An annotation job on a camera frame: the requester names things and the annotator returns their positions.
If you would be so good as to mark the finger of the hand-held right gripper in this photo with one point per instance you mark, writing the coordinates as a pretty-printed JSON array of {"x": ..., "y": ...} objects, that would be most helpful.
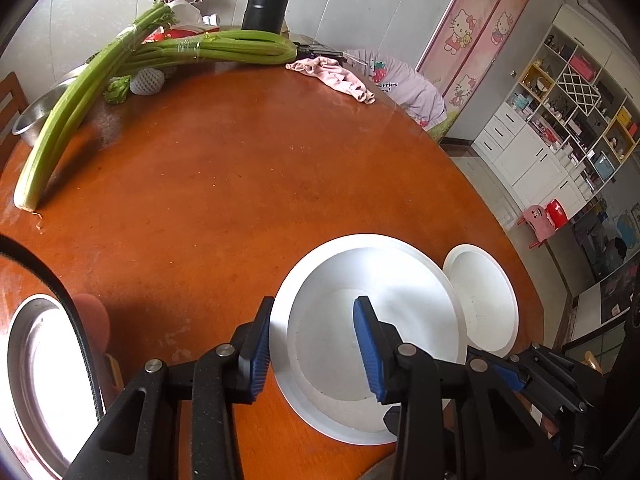
[
  {"x": 391, "y": 420},
  {"x": 515, "y": 377}
]

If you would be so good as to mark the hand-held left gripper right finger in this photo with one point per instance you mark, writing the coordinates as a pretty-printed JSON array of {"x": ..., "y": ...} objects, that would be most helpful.
[{"x": 367, "y": 350}]

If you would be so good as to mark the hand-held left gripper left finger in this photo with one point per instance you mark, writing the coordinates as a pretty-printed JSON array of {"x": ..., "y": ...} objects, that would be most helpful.
[{"x": 257, "y": 355}]

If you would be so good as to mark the large white plate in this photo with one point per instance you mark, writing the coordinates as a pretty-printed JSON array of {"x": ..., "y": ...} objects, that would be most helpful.
[{"x": 320, "y": 310}]

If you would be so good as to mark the small white plate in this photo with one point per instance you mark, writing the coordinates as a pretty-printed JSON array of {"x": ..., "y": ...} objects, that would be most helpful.
[{"x": 480, "y": 295}]

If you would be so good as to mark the round steel pan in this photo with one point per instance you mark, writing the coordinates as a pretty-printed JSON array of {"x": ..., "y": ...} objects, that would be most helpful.
[{"x": 45, "y": 385}]

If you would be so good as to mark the small pink stool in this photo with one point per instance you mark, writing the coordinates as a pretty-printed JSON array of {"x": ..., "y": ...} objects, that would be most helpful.
[{"x": 537, "y": 220}]

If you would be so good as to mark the small red stool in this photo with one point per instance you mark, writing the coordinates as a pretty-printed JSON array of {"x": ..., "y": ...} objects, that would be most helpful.
[{"x": 556, "y": 212}]

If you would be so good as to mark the white shelf unit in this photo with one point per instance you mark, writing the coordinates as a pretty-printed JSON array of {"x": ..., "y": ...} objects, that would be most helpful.
[{"x": 530, "y": 160}]

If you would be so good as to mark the pink strawberry print garment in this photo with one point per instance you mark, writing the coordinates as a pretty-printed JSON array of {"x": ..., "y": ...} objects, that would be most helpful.
[{"x": 405, "y": 85}]

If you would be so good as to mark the pink crumpled cloth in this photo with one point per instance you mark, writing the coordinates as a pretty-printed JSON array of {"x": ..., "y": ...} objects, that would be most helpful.
[{"x": 335, "y": 77}]

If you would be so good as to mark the fruit in white foam net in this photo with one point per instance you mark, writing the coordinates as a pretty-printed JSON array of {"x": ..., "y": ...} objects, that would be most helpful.
[{"x": 147, "y": 81}]

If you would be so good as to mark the black object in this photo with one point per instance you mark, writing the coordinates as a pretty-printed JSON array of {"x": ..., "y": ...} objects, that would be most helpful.
[{"x": 315, "y": 49}]

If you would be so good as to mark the thin celery bunch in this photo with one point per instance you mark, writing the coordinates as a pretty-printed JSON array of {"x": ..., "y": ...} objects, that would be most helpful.
[{"x": 225, "y": 47}]

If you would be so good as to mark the thick celery bunch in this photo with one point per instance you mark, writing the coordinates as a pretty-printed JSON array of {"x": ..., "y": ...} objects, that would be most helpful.
[{"x": 65, "y": 110}]

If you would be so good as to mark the large steel mixing bowl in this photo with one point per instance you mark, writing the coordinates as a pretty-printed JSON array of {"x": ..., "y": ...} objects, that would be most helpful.
[{"x": 35, "y": 115}]

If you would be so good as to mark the pink cartoon cat wardrobe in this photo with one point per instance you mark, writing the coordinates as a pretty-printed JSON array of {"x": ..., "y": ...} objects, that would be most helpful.
[{"x": 475, "y": 35}]

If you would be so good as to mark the red packet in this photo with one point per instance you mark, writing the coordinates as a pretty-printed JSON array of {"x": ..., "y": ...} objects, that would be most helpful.
[{"x": 155, "y": 37}]

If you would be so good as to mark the brown wooden slat chair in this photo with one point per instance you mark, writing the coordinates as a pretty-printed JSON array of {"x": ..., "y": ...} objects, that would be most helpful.
[{"x": 12, "y": 100}]

